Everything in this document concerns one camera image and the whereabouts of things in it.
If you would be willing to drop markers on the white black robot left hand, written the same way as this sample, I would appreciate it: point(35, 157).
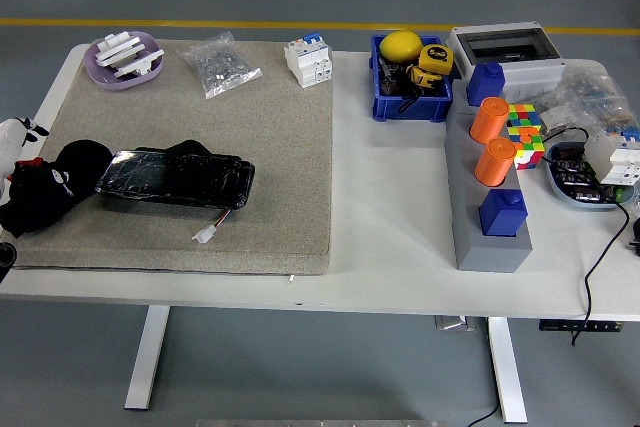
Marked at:
point(10, 139)

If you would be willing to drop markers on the black rag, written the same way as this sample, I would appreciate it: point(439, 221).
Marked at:
point(50, 187)

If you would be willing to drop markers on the black film-wrapped panel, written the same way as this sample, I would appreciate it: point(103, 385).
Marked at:
point(175, 177)

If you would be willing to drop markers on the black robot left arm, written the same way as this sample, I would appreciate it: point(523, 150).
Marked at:
point(6, 253)

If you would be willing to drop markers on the black table control panel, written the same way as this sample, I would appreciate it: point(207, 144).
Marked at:
point(580, 326)

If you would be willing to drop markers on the purple tray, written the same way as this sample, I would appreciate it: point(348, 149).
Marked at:
point(100, 78)

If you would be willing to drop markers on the white plastic plate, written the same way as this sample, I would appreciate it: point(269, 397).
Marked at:
point(142, 63)
point(117, 47)

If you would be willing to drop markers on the grey-brown mat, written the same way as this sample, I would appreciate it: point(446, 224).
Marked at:
point(200, 112)

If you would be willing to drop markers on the clear bag of screws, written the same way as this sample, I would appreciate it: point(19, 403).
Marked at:
point(220, 67)

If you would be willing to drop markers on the white table leg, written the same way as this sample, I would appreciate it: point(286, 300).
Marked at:
point(147, 357)
point(507, 372)

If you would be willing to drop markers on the white circuit breaker, blue levers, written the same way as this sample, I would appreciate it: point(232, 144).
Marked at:
point(307, 62)

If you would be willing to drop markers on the dark brown tool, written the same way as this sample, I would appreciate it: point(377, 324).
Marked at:
point(391, 79)

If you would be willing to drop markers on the yellow lemon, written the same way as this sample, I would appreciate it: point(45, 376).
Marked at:
point(400, 46)

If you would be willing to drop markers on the blue plastic bin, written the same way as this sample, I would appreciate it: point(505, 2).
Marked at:
point(410, 109)

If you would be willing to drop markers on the yellow black tool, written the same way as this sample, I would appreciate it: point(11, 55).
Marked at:
point(425, 78)

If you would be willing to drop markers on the yellow tape measure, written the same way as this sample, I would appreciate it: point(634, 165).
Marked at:
point(436, 58)

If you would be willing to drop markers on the grey block holder base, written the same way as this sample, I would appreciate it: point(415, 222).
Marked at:
point(465, 207)

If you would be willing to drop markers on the orange cylinder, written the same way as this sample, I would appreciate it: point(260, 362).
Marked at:
point(487, 122)
point(495, 162)

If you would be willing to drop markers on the blue block with knob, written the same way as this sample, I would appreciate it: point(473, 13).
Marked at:
point(485, 84)
point(502, 214)

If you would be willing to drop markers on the colourful puzzle cube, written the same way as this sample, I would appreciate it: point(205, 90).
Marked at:
point(527, 139)

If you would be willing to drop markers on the grey distribution box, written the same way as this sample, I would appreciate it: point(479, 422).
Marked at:
point(530, 69)

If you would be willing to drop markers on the light blue tray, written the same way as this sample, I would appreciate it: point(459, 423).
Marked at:
point(557, 187)

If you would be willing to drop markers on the black components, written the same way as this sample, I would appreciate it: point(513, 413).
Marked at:
point(575, 177)

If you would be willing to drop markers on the clear bags of components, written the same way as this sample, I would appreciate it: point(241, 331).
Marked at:
point(595, 97)

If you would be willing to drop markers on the white circuit breaker stack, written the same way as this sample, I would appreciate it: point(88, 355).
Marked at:
point(615, 157)

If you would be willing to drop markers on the black plug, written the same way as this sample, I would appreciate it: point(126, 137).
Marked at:
point(636, 232)

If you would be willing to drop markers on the metal bracket under table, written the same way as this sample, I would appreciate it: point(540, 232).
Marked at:
point(452, 323)

